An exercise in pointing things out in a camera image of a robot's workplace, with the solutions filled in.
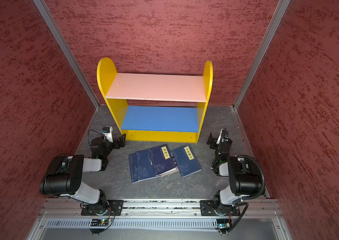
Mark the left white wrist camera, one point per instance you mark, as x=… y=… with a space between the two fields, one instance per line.
x=107 y=132

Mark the blue book yellow label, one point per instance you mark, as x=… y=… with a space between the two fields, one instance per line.
x=146 y=169
x=185 y=160

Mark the right controller board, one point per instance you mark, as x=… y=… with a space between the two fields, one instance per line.
x=223 y=225

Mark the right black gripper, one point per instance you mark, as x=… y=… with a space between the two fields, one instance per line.
x=215 y=142

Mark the controller board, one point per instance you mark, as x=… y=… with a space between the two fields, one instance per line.
x=101 y=223
x=223 y=225

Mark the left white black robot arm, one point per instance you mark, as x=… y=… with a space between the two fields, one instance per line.
x=63 y=178

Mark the blue book bottom left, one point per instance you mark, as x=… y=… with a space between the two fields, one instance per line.
x=133 y=166

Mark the right corner aluminium post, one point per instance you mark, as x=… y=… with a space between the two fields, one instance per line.
x=267 y=38

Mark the corner aluminium post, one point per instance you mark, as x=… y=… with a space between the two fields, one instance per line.
x=58 y=36
x=267 y=38

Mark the blue book Guiguzi label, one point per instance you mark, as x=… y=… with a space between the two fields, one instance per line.
x=162 y=159

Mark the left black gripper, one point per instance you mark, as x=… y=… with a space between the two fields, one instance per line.
x=117 y=142

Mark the yellow pink blue bookshelf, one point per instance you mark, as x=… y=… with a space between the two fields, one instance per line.
x=152 y=123

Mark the red pink picture book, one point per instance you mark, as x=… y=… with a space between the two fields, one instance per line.
x=174 y=170

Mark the left controller board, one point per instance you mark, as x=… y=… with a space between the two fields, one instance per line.
x=101 y=223

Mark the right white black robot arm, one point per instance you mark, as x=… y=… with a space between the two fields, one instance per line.
x=246 y=178

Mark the left corner aluminium post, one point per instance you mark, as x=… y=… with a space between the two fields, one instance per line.
x=58 y=36

